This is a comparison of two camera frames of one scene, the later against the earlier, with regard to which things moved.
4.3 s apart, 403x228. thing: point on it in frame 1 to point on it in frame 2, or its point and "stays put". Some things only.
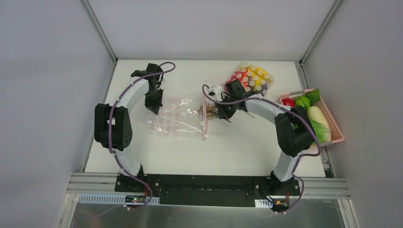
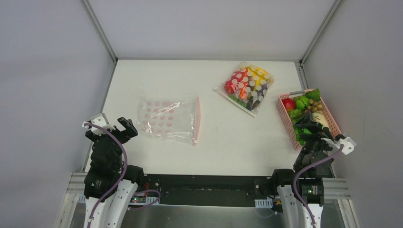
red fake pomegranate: [288, 102] stays put
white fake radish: [314, 113] stays put
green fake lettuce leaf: [314, 96] stays put
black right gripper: [221, 111] to [318, 136]
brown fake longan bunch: [212, 110] to [314, 106]
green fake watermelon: [302, 100] stays put
